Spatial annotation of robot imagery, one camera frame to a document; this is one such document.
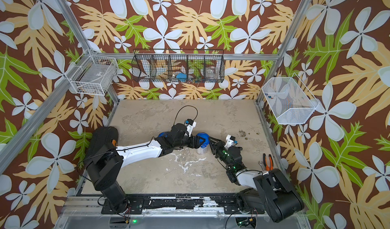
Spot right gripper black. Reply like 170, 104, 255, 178
208, 137, 234, 171

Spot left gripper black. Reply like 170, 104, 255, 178
174, 134, 206, 149

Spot clear jar blue lid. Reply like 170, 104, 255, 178
158, 131, 169, 137

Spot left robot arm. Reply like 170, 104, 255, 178
83, 123, 206, 214

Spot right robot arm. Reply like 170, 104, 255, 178
209, 136, 305, 222

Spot metal wrench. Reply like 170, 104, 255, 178
259, 161, 266, 171

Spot blue object in basket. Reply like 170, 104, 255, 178
176, 73, 187, 82

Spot white mesh basket right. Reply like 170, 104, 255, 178
262, 75, 320, 125

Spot black tool case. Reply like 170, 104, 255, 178
89, 126, 119, 150

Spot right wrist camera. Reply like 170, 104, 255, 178
224, 135, 238, 150

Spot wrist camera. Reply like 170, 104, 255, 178
184, 119, 197, 136
224, 135, 238, 150

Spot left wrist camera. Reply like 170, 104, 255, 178
184, 119, 197, 136

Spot orange handled pliers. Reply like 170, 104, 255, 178
263, 153, 274, 171

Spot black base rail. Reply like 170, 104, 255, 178
101, 190, 265, 215

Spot black wire basket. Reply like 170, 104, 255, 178
130, 49, 225, 83

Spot white wire basket left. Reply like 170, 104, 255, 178
67, 50, 118, 96

